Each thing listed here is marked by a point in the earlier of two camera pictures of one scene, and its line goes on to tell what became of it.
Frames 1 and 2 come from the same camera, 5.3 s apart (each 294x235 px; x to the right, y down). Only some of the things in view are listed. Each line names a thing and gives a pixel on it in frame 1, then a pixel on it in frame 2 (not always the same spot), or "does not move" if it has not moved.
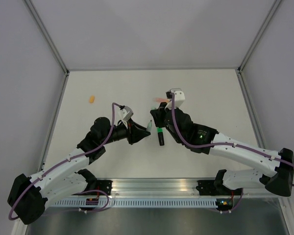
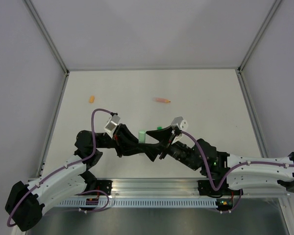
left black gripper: [136, 132] -> [125, 141]
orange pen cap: [91, 99] does not move
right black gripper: [159, 113] -> [162, 135]
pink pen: [161, 100] does not move
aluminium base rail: [155, 188] does not move
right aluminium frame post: [255, 41] does not move
